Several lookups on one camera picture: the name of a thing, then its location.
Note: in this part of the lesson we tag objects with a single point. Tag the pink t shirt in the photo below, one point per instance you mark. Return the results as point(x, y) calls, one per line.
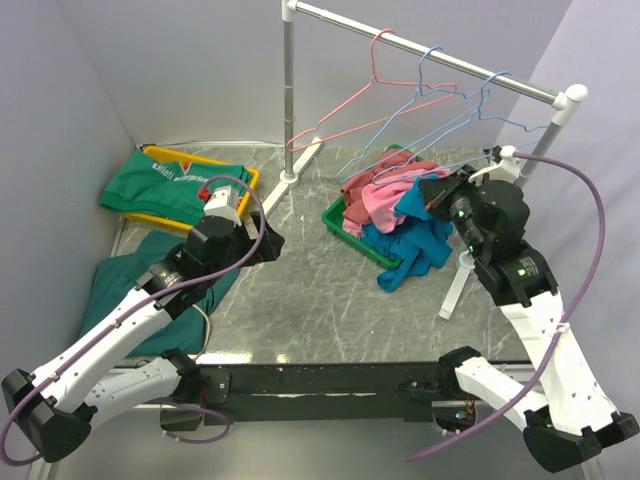
point(380, 198)

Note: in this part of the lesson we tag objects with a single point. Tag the maroon t shirt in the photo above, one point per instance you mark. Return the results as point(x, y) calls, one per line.
point(352, 190)

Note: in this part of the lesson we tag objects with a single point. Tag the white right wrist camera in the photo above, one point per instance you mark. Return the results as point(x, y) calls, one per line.
point(504, 165)

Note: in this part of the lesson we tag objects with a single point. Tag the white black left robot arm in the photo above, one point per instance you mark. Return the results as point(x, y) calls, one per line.
point(57, 405)

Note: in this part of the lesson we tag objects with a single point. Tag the yellow plastic tray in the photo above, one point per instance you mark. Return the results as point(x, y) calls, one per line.
point(163, 154)

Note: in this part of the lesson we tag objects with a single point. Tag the pink wire hanger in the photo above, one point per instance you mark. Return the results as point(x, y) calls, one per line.
point(374, 80)

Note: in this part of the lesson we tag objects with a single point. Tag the dark green shorts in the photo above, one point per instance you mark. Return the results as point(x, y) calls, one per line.
point(114, 278)

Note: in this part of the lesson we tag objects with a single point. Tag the blue wire hanger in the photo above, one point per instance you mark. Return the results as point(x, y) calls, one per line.
point(480, 115)
point(422, 89)

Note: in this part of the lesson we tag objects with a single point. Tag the blue wire hanger middle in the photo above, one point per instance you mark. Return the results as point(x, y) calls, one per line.
point(422, 89)

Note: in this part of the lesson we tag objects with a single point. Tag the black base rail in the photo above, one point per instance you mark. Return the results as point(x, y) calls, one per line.
point(338, 391)

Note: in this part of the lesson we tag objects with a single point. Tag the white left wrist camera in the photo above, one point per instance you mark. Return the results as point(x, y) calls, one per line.
point(223, 202)

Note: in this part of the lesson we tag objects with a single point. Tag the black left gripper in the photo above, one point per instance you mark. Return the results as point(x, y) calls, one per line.
point(270, 247)

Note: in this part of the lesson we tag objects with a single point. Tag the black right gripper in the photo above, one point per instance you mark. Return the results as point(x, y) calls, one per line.
point(440, 190)

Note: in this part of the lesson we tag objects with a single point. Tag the silver white clothes rack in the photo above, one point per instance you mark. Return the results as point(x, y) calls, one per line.
point(565, 103)

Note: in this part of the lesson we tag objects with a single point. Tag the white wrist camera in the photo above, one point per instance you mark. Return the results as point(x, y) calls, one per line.
point(223, 202)
point(504, 165)

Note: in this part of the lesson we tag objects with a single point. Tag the green plastic tray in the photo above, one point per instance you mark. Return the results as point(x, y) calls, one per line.
point(333, 219)

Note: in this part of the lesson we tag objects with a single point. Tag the teal blue t shirt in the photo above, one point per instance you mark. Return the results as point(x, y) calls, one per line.
point(421, 242)

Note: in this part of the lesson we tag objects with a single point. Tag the blue wire hanger right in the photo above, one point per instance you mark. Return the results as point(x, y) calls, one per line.
point(480, 115)

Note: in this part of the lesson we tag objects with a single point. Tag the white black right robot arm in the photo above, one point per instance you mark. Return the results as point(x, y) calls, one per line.
point(564, 415)

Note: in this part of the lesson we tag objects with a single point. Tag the green printed t shirt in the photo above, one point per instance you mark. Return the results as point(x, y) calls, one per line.
point(168, 190)

